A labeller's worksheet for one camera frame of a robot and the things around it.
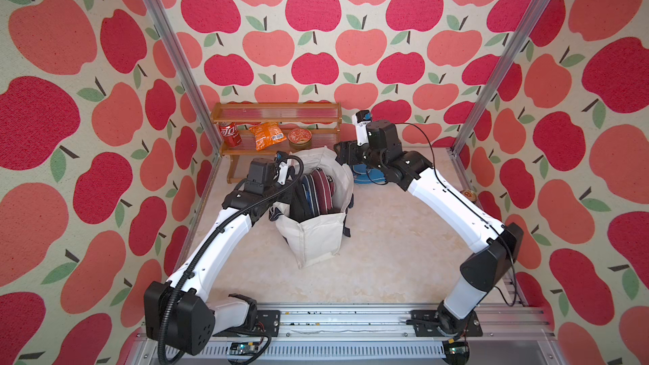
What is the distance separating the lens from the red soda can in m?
0.95

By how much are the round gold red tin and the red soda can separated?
8.3 inches

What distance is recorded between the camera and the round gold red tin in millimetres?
1004
